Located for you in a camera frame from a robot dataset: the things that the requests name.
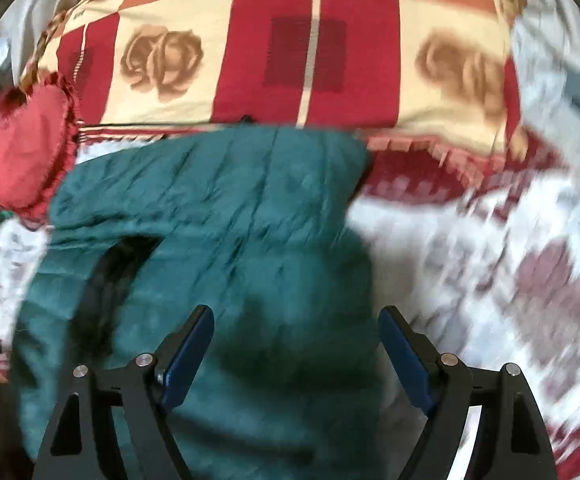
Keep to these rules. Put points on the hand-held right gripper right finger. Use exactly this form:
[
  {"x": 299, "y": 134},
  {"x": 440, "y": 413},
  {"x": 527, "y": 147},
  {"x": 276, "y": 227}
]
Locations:
[{"x": 410, "y": 360}]

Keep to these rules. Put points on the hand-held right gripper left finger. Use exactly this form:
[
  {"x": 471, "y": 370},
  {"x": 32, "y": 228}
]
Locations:
[{"x": 187, "y": 360}]

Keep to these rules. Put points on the green puffer jacket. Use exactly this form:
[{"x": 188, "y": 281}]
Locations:
[{"x": 245, "y": 210}]

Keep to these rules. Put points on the floral leaf-print bedsheet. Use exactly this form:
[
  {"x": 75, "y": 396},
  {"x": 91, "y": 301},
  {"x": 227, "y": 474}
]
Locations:
[{"x": 495, "y": 260}]

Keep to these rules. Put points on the red heart-shaped frilled pillow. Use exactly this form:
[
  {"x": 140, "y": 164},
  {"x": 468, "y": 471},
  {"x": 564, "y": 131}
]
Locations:
[{"x": 20, "y": 150}]

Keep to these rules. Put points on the red cream checkered quilt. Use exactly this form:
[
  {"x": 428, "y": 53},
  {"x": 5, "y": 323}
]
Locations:
[{"x": 360, "y": 60}]

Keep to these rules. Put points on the white patterned cloth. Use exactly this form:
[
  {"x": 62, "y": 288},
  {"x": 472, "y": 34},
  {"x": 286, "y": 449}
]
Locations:
[{"x": 550, "y": 35}]

